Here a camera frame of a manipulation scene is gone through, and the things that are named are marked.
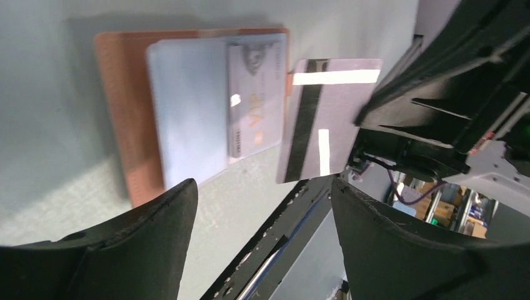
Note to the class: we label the tan leather card holder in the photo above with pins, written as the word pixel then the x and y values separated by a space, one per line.
pixel 124 74

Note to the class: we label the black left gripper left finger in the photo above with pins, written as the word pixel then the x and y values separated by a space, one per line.
pixel 139 254

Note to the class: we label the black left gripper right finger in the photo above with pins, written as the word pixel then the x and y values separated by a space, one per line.
pixel 389 254

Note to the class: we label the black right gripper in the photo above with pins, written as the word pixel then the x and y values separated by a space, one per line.
pixel 437 119

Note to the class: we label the silver VIP card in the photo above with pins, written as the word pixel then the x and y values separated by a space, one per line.
pixel 257 79

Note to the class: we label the grey magnetic stripe card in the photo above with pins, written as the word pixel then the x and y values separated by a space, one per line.
pixel 319 133

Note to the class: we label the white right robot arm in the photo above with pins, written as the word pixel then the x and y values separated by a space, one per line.
pixel 432 16

